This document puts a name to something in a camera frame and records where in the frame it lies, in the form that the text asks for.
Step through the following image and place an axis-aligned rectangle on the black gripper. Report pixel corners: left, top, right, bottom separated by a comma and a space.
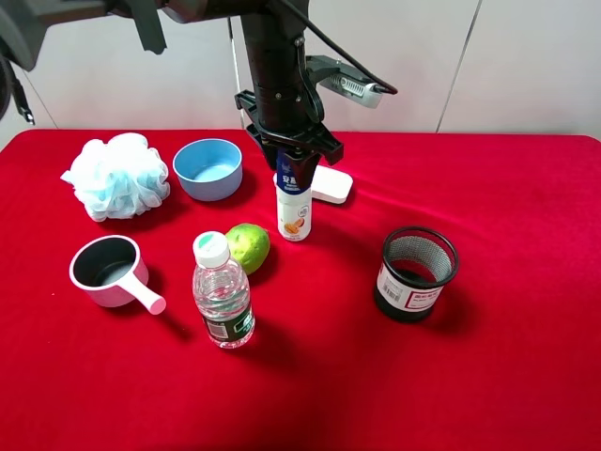
235, 90, 344, 191

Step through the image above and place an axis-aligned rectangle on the blue capped yogurt bottle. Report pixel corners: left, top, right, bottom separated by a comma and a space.
275, 150, 313, 241

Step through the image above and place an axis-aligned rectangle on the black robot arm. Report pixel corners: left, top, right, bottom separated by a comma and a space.
1, 1, 344, 189

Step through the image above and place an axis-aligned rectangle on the white rectangular case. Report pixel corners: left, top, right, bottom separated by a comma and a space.
273, 165, 353, 206

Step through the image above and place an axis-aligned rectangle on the blue round bowl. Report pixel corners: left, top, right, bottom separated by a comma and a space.
173, 138, 243, 202

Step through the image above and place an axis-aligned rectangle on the green lime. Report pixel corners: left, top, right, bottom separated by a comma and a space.
225, 223, 270, 275

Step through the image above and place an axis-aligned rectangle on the clear plastic water bottle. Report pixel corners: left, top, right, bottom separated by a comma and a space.
193, 231, 255, 349

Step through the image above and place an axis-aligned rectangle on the blue white bath loofah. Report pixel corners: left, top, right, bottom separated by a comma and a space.
61, 132, 170, 223

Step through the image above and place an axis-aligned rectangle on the black mesh pen holder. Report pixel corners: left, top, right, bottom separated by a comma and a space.
374, 226, 459, 323

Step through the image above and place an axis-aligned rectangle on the red tablecloth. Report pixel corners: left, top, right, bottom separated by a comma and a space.
1, 130, 600, 450

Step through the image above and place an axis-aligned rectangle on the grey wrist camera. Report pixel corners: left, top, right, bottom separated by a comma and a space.
306, 55, 383, 109

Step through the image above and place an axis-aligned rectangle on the black camera cable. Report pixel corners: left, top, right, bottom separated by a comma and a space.
268, 0, 399, 96

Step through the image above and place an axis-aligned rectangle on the pink saucepan with handle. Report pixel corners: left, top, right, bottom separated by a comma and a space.
69, 235, 166, 315

